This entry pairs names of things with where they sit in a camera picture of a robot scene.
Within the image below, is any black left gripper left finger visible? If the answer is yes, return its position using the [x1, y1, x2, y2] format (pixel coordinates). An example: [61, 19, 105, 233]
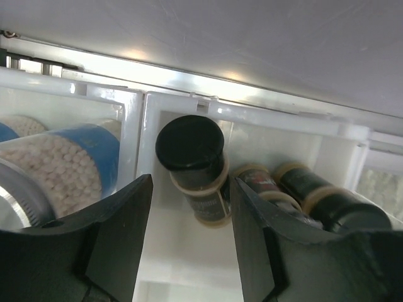
[1, 174, 153, 301]

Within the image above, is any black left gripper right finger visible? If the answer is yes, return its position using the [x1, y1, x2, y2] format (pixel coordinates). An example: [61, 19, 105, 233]
[230, 178, 402, 301]

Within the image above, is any spice jar black lid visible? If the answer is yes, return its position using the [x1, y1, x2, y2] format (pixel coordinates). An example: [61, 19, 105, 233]
[273, 162, 392, 234]

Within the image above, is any white plastic divided tray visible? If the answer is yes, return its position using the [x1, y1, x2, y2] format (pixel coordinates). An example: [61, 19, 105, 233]
[1, 68, 402, 301]

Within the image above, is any spice jar red label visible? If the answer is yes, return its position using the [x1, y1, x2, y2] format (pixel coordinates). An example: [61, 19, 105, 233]
[232, 164, 323, 230]

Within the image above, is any small dark spice jar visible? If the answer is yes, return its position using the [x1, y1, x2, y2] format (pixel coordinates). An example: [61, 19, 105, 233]
[155, 115, 231, 227]

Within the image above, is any clear jar silver lid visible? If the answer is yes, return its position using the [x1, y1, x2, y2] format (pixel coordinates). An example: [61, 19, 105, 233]
[1, 120, 121, 218]

